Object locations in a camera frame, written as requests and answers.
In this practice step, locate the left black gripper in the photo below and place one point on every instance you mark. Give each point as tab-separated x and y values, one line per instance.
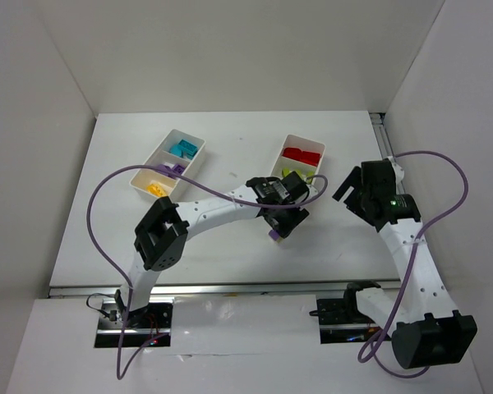
286	222

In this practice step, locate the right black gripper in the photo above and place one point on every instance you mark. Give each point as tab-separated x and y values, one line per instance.
354	197

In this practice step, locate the lime green lego brick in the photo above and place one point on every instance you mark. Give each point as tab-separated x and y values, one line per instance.
309	177

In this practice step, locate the red curved lego brick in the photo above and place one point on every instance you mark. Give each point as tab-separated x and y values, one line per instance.
292	153

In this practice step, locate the purple rounded lego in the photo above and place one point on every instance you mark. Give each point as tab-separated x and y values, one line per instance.
274	235

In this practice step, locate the large teal curved lego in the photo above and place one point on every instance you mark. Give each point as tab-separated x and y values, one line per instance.
183	155

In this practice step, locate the teal lego brick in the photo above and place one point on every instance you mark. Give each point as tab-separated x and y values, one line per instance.
184	146

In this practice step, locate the purple curved lego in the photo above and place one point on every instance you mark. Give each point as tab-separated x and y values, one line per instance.
165	169

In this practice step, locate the yellow lego base piece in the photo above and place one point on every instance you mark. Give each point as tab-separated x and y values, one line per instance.
156	190

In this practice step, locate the red lego cluster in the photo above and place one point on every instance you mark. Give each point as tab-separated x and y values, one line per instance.
311	158

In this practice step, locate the purple lego plate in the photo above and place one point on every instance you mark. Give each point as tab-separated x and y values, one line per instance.
178	169

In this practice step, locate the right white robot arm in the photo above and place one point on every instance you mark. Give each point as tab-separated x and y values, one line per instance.
423	323

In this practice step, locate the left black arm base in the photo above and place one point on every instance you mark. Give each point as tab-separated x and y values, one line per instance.
154	326

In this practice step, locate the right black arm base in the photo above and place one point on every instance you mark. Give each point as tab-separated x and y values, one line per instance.
338	318

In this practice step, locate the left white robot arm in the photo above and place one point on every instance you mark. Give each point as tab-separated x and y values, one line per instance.
162	233

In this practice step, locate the right white plastic container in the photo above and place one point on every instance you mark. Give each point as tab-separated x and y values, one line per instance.
300	168

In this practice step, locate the white plastic container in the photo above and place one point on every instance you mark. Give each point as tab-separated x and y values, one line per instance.
300	168
161	155

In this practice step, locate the left white plastic container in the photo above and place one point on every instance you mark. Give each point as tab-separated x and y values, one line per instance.
161	155

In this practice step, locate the right side aluminium rail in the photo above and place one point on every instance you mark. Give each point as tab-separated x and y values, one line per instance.
379	263

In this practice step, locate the aluminium table rail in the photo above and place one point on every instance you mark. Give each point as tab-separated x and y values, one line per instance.
266	288

